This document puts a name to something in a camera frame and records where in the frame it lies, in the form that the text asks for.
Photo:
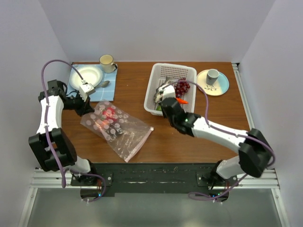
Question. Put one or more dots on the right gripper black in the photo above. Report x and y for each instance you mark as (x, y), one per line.
(164, 113)

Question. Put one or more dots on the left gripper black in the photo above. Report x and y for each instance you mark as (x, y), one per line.
(85, 107)

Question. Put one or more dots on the fake carrot orange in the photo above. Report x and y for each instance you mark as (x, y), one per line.
(181, 101)

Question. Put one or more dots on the fake fish grey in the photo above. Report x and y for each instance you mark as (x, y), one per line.
(168, 81)

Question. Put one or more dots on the fake purple grapes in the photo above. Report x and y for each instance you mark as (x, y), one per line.
(181, 87)

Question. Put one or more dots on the clear zip top bag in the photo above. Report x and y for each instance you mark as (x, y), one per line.
(124, 133)

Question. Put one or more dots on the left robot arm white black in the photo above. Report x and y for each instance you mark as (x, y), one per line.
(51, 146)

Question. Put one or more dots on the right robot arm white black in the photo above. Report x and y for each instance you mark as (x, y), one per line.
(254, 154)

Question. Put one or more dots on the fake peach pink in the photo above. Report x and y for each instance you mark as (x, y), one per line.
(103, 124)

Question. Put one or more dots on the fake red bell pepper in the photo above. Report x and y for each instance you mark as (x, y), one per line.
(109, 113)

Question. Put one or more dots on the fake dark purple fruit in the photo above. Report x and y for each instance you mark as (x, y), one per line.
(116, 132)

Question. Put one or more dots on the blue checkered cloth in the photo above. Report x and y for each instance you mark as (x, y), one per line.
(100, 93)

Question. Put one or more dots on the metal spoon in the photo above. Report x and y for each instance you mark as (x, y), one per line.
(103, 85)

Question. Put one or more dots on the white bowl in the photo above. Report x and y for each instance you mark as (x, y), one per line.
(92, 74)

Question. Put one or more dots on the white plastic basket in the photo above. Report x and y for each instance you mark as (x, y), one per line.
(159, 73)

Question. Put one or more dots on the cream mug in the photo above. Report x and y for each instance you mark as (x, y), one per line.
(107, 63)

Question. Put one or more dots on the pastel plate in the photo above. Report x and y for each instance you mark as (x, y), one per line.
(219, 87)

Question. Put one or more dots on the small grey cup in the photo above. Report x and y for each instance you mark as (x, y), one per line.
(212, 76)

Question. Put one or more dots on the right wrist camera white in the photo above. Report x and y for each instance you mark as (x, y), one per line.
(165, 91)

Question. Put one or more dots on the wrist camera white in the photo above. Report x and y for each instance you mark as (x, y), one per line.
(85, 90)
(165, 91)

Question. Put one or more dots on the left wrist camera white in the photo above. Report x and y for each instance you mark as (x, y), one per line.
(85, 90)

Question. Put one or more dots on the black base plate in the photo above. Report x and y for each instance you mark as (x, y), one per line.
(112, 178)

